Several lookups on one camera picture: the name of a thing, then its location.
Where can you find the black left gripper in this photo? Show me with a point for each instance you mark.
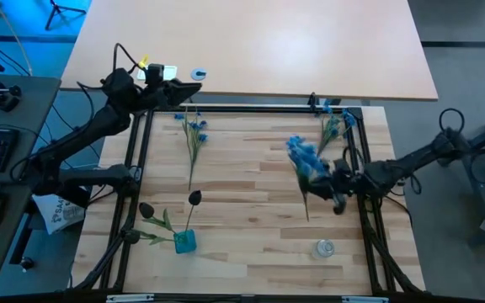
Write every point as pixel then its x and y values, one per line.
pixel 156 100

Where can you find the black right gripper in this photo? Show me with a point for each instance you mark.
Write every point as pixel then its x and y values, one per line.
pixel 341 185

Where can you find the dense blue flower bunch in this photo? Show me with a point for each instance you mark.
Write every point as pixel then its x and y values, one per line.
pixel 305 155

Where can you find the long sparse blue flower sprig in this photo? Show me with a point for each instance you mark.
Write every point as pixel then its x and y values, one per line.
pixel 203 137

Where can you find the short blue flower sprig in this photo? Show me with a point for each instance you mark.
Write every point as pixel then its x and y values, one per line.
pixel 331 130

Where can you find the clear ribbed glass vase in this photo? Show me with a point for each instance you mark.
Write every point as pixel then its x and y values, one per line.
pixel 323 249

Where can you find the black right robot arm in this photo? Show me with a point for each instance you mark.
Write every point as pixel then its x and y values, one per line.
pixel 411 162

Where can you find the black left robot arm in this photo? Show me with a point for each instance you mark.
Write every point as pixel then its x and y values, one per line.
pixel 95 122

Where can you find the teal glass vase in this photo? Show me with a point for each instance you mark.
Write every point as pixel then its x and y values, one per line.
pixel 184 245

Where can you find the white rectangular plate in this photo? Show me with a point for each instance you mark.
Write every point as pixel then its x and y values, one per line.
pixel 171 72

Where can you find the large light wood table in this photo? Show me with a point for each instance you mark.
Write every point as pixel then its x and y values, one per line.
pixel 289 42

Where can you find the black tripod stand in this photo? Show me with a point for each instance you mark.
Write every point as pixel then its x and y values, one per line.
pixel 53 6

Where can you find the white printed bag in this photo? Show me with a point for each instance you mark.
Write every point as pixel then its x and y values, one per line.
pixel 63 216

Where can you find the black round knob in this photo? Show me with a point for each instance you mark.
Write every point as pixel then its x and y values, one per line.
pixel 27 264

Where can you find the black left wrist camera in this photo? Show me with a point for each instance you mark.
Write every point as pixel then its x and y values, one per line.
pixel 155 78

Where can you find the black aluminium table frame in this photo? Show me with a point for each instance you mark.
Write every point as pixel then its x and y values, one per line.
pixel 259 109

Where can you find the black frame clamp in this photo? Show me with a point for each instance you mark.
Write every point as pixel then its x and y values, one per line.
pixel 313 99

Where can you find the white frame bracket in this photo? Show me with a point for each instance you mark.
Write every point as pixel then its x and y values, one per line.
pixel 364 299
pixel 129 298

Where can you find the dark grey metal table frame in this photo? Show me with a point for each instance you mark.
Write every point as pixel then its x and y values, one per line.
pixel 484 198

